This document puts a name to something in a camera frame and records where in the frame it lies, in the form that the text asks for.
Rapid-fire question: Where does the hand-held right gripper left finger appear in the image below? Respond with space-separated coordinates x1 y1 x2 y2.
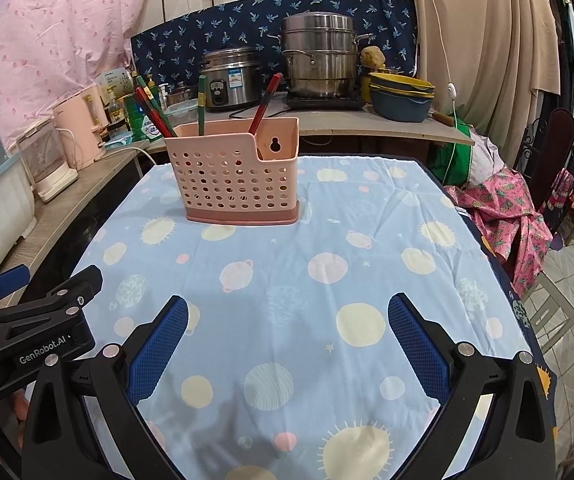
19 295 190 480

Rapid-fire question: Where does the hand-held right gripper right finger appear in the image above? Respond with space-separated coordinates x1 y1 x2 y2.
387 292 560 480

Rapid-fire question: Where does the pink perforated utensil holder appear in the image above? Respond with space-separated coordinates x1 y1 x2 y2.
164 117 300 226

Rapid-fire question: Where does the red chopstick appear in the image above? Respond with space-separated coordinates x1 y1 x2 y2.
134 87 178 138
248 73 284 136

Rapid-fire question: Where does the green chopstick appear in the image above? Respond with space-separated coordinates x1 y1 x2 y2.
197 75 208 137
137 75 170 128

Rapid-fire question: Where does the navy sun print table cover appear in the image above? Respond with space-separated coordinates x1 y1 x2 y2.
467 210 558 411

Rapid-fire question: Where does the white blender clear jar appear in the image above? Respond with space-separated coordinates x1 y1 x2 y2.
17 117 78 204

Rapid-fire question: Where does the grey wooden stool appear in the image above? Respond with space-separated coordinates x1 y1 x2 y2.
522 270 574 356

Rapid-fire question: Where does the blue planet print tablecloth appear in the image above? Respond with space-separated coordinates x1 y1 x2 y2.
69 154 540 480

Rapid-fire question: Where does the pink pineapple print cloth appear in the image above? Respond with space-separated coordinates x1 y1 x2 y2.
444 167 552 298

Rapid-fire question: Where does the pink electric kettle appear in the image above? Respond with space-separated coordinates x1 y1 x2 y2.
51 85 110 171

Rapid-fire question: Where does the blue tissue packet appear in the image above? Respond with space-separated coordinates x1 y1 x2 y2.
103 131 134 151

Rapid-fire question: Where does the green cloth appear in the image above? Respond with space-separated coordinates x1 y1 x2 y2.
427 117 472 186

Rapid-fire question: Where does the dark sauce bottle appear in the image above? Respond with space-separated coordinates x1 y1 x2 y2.
107 91 125 126

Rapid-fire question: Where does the green tin can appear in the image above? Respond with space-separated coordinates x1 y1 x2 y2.
124 94 165 142

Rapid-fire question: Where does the white green carton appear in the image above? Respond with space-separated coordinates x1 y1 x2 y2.
98 67 135 96

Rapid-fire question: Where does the blue bowl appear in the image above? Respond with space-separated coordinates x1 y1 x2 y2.
371 95 434 123

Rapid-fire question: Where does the clear food container blue lid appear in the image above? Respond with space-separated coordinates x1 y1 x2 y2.
163 99 200 122

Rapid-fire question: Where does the pink dotted curtain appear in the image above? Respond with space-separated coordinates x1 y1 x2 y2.
0 0 162 133

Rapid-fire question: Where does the dark wooden chair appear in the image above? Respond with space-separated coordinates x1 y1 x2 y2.
512 107 574 221

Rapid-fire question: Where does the small steel pot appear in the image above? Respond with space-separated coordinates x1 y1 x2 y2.
167 85 198 106

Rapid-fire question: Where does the black induction cooker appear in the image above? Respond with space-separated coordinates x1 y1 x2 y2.
286 91 365 111

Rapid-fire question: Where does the steel rice cooker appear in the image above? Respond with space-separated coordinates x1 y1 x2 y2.
199 47 264 113

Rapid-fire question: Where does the steel steamer pot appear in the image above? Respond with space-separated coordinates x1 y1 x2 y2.
267 12 375 99

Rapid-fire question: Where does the beige curtain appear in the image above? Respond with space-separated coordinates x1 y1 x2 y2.
367 0 562 126

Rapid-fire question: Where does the navy palm print cloth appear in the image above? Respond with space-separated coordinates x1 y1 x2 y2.
131 0 418 93

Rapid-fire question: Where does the white kettle cable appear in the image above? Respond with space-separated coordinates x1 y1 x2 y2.
94 142 158 166

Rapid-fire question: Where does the black power cord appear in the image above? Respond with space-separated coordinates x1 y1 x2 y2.
229 100 288 120

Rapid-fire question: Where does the white cord with switch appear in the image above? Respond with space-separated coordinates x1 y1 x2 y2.
419 0 460 186

